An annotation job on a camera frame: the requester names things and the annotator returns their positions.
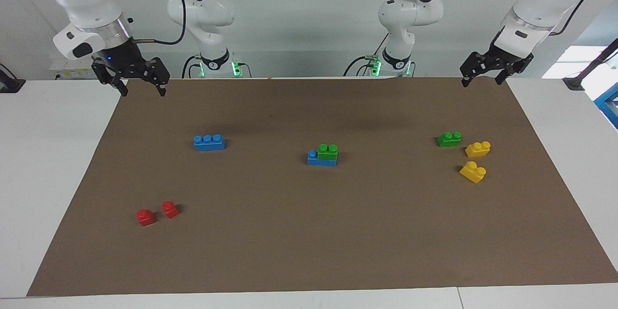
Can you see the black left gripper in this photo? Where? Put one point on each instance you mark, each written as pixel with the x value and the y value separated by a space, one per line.
pixel 504 58

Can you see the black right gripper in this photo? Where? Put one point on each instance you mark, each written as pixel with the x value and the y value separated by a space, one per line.
pixel 121 60

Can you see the green two-stud toy block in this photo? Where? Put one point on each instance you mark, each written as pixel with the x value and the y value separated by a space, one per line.
pixel 449 140
pixel 328 153

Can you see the blue three-stud toy block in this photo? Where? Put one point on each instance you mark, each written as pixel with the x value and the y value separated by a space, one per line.
pixel 318 161
pixel 208 143

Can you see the yellow two-stud toy block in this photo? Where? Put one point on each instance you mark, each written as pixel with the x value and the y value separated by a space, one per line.
pixel 473 172
pixel 478 149

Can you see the red one-stud toy block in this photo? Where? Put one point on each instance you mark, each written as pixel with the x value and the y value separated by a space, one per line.
pixel 145 217
pixel 170 209

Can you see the black table clamp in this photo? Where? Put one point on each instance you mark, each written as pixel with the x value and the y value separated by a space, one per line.
pixel 10 83

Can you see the brown table mat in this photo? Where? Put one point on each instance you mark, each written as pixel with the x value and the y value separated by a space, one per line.
pixel 309 231

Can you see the white wall box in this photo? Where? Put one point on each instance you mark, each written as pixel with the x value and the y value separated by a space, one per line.
pixel 72 70

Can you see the black camera stand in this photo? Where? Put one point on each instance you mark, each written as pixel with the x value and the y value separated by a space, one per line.
pixel 586 70

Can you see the blue frame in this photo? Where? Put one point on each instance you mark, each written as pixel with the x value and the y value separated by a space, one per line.
pixel 609 104

